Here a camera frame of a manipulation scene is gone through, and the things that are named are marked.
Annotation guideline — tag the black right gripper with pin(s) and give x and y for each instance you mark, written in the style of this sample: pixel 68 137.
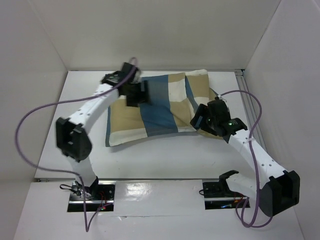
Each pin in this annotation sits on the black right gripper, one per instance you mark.
pixel 200 117

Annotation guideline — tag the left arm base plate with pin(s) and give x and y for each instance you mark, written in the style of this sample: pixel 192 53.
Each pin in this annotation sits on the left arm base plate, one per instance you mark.
pixel 102 198

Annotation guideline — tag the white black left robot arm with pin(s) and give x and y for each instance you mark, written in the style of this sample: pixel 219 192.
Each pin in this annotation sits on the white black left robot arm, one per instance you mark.
pixel 72 133

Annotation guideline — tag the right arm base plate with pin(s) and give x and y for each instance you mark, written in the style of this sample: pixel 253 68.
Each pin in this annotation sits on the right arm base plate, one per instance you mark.
pixel 218 196

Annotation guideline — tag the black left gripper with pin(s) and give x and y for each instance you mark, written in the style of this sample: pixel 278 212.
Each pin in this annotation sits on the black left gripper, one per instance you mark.
pixel 142 97

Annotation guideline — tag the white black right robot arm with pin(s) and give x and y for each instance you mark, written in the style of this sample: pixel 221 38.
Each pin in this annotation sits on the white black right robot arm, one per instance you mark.
pixel 279 188

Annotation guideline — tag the blue beige striped pillowcase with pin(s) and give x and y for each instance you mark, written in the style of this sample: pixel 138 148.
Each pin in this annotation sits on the blue beige striped pillowcase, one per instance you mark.
pixel 174 98

